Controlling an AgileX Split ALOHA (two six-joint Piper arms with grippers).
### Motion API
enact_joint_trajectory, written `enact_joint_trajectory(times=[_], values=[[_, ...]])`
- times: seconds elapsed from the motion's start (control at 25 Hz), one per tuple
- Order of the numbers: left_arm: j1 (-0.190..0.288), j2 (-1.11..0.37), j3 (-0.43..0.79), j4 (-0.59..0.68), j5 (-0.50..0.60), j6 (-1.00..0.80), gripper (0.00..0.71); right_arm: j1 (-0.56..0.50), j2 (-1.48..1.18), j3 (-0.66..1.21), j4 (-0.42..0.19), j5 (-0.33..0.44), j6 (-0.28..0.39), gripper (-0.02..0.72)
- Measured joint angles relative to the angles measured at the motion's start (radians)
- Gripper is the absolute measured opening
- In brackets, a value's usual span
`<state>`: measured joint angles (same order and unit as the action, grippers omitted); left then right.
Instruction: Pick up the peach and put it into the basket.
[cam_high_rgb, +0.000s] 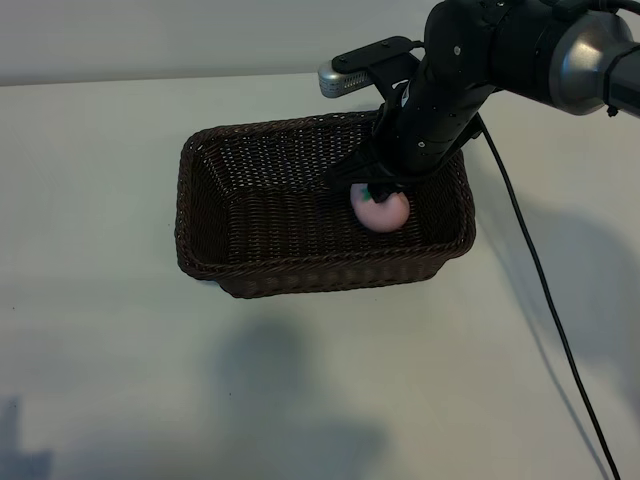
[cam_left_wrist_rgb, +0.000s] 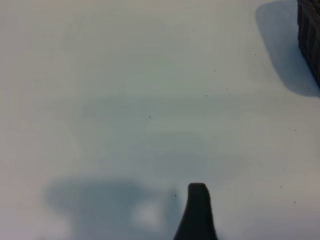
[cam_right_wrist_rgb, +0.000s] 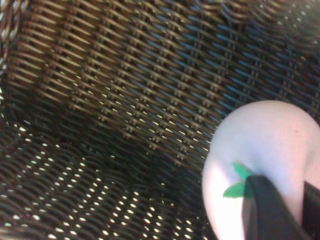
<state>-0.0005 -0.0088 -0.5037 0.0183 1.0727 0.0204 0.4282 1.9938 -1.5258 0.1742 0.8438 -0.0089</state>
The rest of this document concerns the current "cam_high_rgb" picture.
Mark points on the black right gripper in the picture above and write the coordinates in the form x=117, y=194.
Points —
x=430, y=130

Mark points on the pink peach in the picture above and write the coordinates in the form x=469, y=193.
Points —
x=380, y=215

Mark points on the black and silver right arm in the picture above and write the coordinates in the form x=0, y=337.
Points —
x=575, y=55

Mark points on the dark brown woven basket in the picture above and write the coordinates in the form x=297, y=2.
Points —
x=280, y=235

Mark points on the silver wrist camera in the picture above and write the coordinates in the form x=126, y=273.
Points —
x=340, y=82

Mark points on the black camera bracket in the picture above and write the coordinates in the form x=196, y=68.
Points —
x=375, y=52

